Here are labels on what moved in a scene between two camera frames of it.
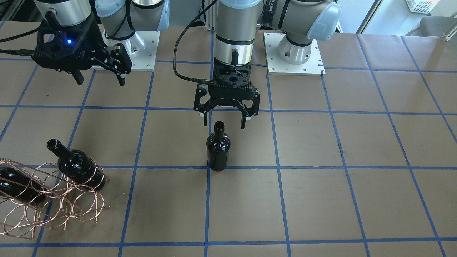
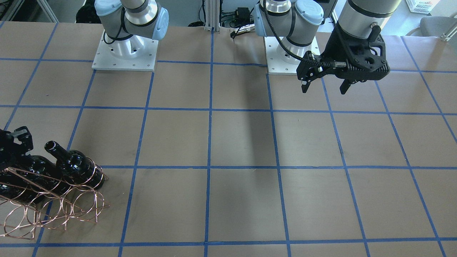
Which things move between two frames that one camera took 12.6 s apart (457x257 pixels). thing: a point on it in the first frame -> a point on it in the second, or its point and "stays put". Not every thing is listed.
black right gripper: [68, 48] -> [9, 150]
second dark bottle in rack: [15, 184] stays put
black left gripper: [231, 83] -> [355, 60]
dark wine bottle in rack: [78, 165] stays put
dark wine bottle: [218, 144] -> [34, 179]
